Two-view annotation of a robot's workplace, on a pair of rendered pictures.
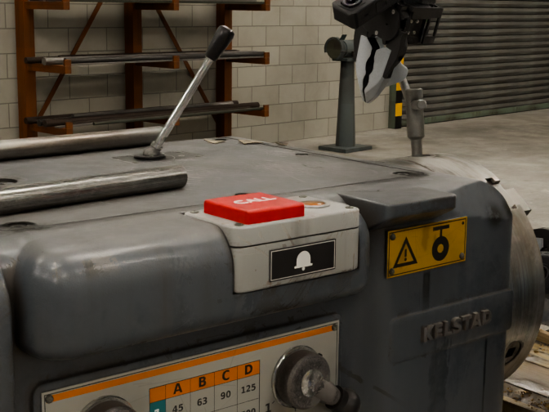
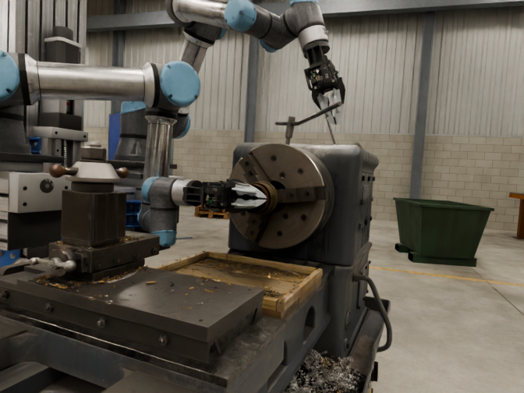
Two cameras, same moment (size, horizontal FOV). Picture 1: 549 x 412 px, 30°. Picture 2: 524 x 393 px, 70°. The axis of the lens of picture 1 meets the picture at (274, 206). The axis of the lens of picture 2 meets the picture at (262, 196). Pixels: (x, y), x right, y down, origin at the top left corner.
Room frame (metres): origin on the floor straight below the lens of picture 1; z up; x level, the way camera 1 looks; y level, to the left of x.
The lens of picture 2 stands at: (2.27, -0.76, 1.15)
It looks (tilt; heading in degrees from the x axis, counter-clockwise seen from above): 4 degrees down; 153
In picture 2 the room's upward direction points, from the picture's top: 3 degrees clockwise
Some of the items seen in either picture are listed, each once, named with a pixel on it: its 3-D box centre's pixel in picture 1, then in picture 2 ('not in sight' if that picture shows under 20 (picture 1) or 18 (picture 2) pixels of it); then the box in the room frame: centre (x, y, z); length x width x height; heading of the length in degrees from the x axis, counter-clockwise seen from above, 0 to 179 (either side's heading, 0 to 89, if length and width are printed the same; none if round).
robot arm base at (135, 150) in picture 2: not in sight; (136, 148); (0.79, -0.54, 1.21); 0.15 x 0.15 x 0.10
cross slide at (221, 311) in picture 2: not in sight; (118, 293); (1.66, -0.69, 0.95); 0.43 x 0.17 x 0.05; 39
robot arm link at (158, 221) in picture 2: not in sight; (161, 224); (1.19, -0.52, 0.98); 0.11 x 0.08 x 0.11; 3
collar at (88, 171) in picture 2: not in sight; (93, 171); (1.61, -0.73, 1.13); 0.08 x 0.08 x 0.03
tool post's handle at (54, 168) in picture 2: not in sight; (64, 171); (1.65, -0.77, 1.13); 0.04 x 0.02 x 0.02; 129
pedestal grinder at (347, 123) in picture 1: (346, 92); not in sight; (10.16, -0.70, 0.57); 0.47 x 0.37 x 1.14; 136
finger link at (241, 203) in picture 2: not in sight; (246, 203); (1.42, -0.36, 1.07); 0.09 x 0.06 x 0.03; 38
